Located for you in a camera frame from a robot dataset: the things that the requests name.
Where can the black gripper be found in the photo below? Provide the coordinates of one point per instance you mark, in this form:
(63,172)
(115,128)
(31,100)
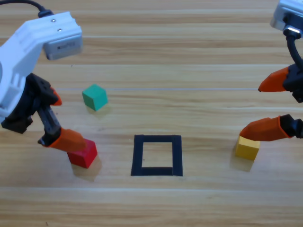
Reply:
(16,120)
(299,95)

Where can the green wooden cube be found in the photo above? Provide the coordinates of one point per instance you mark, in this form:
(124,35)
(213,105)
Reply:
(94,97)

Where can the red wooden cube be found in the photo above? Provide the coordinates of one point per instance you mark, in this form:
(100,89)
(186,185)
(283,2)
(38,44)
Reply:
(85,157)

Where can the yellow wooden cube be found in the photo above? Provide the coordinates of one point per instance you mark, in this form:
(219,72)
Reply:
(246,151)

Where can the black tape rectangle outline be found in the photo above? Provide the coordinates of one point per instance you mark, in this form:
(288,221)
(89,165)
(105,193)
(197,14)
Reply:
(177,156)

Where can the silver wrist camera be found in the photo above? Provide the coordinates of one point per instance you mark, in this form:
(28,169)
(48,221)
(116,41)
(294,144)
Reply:
(62,48)
(281,16)

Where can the white camera mount collar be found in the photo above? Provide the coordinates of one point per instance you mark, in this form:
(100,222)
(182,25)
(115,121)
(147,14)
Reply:
(21,52)

